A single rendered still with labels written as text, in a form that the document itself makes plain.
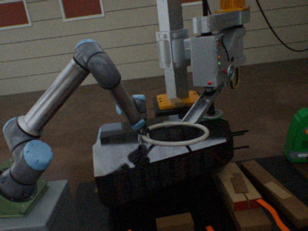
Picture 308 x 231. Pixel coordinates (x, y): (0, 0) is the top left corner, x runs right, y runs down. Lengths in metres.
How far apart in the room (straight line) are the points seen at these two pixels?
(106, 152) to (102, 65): 1.18
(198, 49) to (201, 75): 0.22
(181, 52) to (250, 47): 5.93
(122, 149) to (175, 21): 1.49
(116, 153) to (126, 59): 6.23
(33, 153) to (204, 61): 1.51
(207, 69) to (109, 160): 1.11
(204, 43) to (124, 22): 6.11
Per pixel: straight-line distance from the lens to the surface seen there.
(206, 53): 2.34
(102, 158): 2.35
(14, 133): 1.60
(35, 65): 9.06
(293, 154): 3.41
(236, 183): 2.65
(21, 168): 1.53
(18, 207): 1.61
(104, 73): 1.31
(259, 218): 2.48
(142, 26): 8.31
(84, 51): 1.38
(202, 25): 2.30
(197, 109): 2.38
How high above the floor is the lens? 1.73
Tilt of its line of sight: 20 degrees down
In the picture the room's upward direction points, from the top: 7 degrees counter-clockwise
